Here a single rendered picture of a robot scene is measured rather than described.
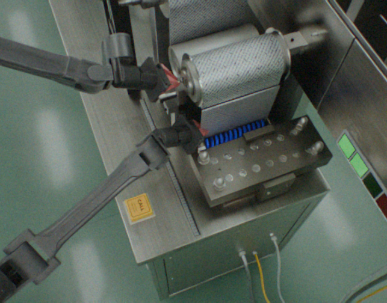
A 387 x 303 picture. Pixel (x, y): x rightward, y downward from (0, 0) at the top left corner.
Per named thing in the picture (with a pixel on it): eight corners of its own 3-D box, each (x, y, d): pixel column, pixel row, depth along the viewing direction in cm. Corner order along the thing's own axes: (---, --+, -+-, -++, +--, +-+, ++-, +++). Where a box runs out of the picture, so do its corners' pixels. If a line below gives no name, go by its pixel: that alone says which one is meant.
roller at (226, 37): (168, 64, 131) (167, 37, 121) (242, 42, 136) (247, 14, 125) (182, 94, 126) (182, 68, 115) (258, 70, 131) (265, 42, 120)
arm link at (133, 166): (36, 287, 92) (2, 252, 89) (35, 282, 97) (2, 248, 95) (174, 160, 107) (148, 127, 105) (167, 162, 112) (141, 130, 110)
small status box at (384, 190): (334, 142, 115) (343, 128, 109) (337, 141, 115) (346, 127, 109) (387, 223, 104) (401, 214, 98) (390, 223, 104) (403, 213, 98)
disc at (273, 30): (258, 49, 126) (270, 16, 112) (260, 48, 126) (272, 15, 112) (280, 90, 121) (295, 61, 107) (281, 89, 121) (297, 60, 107)
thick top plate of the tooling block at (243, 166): (190, 163, 131) (190, 154, 126) (302, 124, 139) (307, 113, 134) (209, 207, 124) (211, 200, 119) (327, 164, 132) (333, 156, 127)
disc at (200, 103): (180, 73, 121) (183, 41, 107) (182, 73, 121) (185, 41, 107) (199, 116, 116) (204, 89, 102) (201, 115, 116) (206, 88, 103)
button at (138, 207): (124, 202, 132) (124, 199, 130) (145, 195, 133) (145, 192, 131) (132, 222, 129) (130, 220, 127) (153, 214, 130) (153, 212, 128)
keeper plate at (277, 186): (256, 196, 133) (262, 183, 123) (284, 186, 135) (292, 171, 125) (260, 203, 132) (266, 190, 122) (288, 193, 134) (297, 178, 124)
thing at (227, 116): (198, 140, 130) (201, 110, 114) (266, 118, 135) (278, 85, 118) (198, 142, 130) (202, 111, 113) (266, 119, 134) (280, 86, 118)
